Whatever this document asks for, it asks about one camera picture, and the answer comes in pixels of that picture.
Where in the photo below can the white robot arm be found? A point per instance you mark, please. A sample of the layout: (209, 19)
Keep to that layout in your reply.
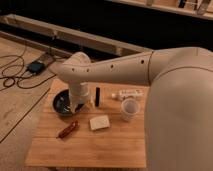
(178, 116)

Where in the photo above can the wooden beam frame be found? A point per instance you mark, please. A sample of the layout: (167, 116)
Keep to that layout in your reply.
(80, 38)

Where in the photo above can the dark round bowl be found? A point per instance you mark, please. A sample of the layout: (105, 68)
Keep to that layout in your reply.
(61, 104)

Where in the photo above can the clear plastic cup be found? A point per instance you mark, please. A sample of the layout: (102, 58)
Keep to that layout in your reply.
(129, 108)

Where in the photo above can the white tube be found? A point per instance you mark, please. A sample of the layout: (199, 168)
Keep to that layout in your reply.
(123, 94)

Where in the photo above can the blue power box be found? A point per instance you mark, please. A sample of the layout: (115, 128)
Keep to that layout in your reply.
(35, 67)

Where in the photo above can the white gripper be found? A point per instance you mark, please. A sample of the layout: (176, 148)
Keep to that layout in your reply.
(79, 94)

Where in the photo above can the white sponge block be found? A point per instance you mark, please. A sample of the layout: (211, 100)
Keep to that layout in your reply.
(99, 122)

